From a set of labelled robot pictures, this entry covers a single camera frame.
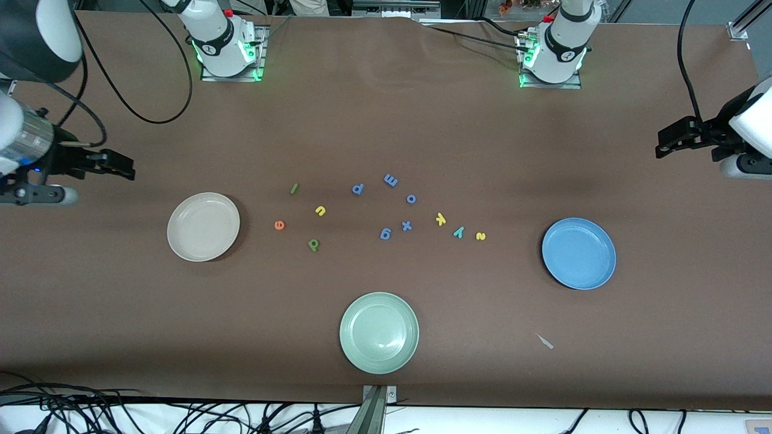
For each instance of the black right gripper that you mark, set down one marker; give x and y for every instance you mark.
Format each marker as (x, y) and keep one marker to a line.
(65, 160)

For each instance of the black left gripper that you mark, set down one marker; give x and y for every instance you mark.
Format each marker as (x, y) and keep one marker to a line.
(712, 132)

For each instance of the teal foam letter y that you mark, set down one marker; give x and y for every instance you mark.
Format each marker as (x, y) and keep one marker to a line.
(459, 232)

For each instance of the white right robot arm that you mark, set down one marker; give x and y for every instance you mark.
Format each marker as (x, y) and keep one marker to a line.
(220, 42)

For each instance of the beige round plate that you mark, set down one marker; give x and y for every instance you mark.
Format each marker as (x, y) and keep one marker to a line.
(203, 226)

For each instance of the blue round plate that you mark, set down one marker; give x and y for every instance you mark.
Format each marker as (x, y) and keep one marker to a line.
(578, 253)

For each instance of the green foam letter p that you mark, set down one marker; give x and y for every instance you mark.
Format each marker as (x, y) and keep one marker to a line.
(313, 245)

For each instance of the blue foam letter p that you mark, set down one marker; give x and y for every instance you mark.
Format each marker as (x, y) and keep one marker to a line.
(354, 190)

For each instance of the small white paper scrap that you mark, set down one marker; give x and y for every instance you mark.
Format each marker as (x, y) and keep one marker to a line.
(544, 341)

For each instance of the yellow foam letter k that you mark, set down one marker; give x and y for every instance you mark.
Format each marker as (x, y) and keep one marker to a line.
(441, 219)

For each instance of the brown table mat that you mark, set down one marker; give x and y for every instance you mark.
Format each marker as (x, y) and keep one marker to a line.
(386, 120)

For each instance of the blue foam letter m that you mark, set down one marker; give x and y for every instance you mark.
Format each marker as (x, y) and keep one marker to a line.
(391, 179)

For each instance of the blue foam letter g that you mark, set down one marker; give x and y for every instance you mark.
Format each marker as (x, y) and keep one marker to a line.
(389, 234)

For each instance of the brown cardboard box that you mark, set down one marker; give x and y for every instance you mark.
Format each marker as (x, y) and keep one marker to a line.
(759, 427)

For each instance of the pale green round plate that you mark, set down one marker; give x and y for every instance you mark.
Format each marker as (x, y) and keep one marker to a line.
(379, 333)

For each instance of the grey metal equipment box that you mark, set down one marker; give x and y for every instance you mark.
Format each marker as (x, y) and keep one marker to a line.
(392, 9)

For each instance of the aluminium frame profile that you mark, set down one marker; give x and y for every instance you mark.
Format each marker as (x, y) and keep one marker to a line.
(742, 27)

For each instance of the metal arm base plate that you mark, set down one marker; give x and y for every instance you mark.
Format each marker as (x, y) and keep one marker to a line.
(232, 78)
(549, 85)

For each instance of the grey metal camera bracket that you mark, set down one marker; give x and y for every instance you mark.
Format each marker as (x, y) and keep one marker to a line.
(377, 416)

